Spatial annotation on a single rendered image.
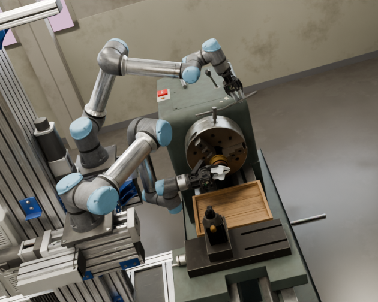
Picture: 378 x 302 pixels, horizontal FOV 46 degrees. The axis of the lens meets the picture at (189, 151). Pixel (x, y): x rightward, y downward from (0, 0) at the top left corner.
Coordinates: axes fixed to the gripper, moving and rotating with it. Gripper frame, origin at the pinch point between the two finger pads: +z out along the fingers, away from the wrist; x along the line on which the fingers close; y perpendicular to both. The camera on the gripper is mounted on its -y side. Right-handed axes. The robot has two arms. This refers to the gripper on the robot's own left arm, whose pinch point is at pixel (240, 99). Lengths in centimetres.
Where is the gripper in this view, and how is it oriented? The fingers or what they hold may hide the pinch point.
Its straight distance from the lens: 229.0
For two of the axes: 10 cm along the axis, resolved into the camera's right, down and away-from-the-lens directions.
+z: 4.8, 7.3, 4.9
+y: 0.7, 5.3, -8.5
